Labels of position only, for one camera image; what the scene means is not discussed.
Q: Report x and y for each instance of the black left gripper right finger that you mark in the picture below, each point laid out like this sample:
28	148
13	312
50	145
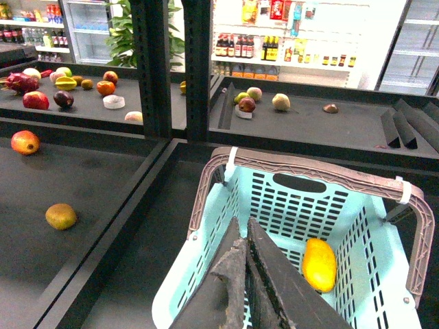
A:
279	297

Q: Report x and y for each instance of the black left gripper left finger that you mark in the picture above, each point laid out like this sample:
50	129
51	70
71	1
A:
218	302

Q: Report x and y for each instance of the yellow mango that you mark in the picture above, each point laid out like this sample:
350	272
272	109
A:
319	265

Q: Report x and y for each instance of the light blue plastic basket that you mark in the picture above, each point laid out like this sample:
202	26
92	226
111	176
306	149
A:
380	230

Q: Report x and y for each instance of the brown kiwi fruit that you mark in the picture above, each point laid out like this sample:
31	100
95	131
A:
61	216

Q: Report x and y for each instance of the red apple on disc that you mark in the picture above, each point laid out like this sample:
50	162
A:
247	104

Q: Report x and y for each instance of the pale pear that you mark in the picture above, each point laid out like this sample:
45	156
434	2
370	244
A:
281	102

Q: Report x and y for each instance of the black wedge divider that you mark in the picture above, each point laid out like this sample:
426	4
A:
399	125

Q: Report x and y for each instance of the white round disc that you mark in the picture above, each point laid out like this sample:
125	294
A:
113	102

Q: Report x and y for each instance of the orange persimmon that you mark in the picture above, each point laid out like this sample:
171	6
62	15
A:
105	88

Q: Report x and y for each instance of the red yellow apple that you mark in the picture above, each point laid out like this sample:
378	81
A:
25	142

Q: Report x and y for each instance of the dark purple fruit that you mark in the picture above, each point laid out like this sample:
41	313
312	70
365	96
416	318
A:
63	99

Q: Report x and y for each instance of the white grocery shelf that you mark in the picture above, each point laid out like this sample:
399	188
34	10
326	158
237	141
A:
310	42

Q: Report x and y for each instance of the yellow star fruit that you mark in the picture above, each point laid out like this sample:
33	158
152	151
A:
65	83

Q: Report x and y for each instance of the red pomegranate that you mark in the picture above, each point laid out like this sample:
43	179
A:
36	100

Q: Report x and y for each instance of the green potted plant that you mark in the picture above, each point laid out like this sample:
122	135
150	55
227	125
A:
121	37

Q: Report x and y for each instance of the red dragon fruit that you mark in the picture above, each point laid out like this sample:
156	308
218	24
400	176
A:
20	83

